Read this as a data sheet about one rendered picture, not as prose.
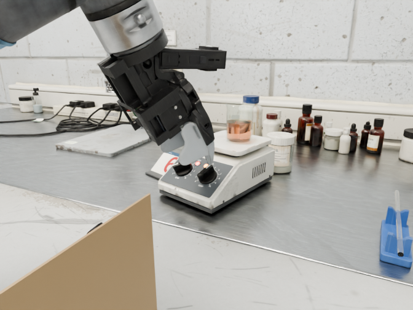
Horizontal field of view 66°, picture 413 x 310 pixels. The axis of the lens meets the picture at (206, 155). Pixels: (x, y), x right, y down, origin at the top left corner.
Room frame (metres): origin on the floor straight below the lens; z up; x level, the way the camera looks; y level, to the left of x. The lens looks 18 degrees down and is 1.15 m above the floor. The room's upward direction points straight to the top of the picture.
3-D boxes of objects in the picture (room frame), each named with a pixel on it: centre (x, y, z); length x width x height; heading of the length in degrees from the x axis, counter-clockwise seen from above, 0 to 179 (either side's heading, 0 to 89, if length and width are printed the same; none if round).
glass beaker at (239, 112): (0.58, -0.06, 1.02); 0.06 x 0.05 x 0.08; 42
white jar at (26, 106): (1.42, 0.80, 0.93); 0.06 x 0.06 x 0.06
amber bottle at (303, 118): (0.90, -0.29, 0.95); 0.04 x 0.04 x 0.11
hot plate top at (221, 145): (0.60, -0.05, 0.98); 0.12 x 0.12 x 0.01; 50
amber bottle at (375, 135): (0.80, -0.44, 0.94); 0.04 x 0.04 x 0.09
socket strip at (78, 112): (1.28, 0.46, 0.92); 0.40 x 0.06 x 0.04; 65
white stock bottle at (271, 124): (0.88, -0.18, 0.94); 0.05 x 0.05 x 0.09
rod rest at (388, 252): (0.37, -0.25, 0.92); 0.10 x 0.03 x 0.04; 151
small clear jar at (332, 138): (0.83, -0.34, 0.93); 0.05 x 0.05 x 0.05
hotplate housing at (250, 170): (0.58, -0.03, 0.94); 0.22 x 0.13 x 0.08; 140
